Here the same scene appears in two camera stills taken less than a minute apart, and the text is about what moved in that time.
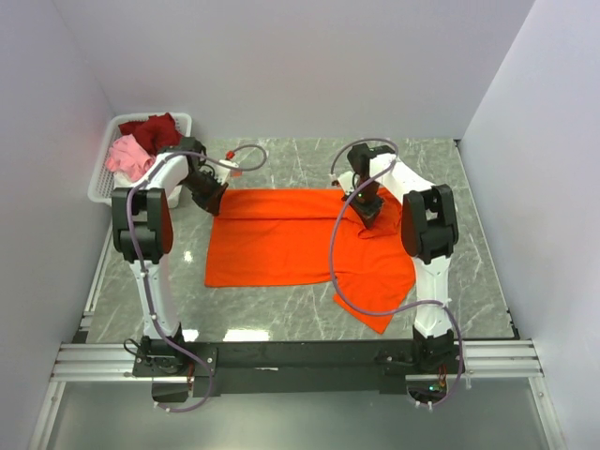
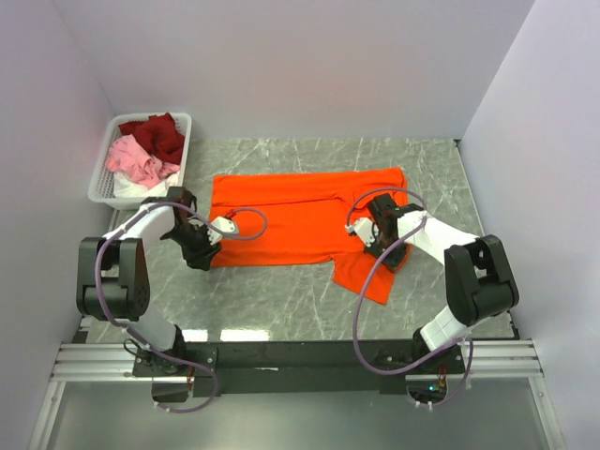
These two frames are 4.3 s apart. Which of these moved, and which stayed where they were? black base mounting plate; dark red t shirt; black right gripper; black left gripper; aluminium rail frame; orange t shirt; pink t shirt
Moved: black right gripper; black left gripper; orange t shirt
Stayed: black base mounting plate; dark red t shirt; aluminium rail frame; pink t shirt
